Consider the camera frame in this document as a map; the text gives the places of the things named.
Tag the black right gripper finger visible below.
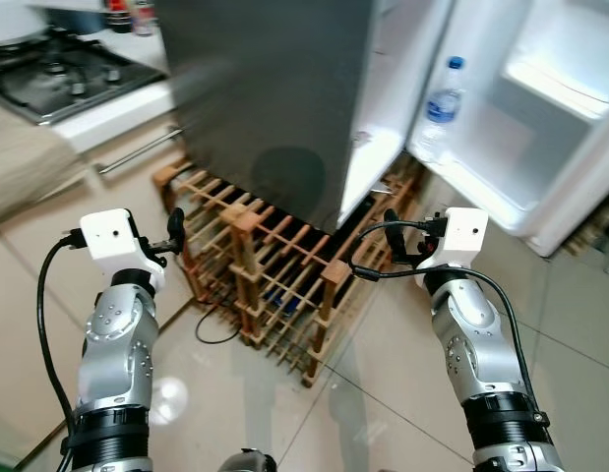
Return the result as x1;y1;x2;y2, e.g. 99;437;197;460
383;208;405;265

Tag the white fridge door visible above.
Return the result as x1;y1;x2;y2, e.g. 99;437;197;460
407;0;609;259

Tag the grey silver fridge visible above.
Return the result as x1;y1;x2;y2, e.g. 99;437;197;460
154;0;457;235

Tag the wooden wine rack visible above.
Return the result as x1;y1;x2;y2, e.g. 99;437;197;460
152;152;430;387

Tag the clear blue-capped water bottle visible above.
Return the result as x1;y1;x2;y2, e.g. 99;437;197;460
412;56;468;163

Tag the white kitchen counter cabinet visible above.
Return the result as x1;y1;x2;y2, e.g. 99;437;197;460
0;25;202;468

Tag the beige woven cloth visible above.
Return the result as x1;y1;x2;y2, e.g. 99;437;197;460
0;103;84;229

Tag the steel gas hob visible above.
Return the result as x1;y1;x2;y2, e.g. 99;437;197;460
0;28;169;126

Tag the pale small jar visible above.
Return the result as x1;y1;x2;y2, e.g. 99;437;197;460
132;0;155;36

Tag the dark red-labelled bottle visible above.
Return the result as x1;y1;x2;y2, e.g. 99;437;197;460
105;0;133;33

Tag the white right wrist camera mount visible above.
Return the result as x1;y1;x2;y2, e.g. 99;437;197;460
418;207;490;276

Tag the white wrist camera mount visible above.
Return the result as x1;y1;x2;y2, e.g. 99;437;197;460
418;207;490;276
80;208;169;293

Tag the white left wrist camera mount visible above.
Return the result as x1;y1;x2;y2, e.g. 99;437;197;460
80;208;169;293

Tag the silver drawer handle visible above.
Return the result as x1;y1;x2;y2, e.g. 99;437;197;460
95;126;183;176

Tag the thin black floor cable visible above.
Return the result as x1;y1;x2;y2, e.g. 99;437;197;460
194;303;242;345

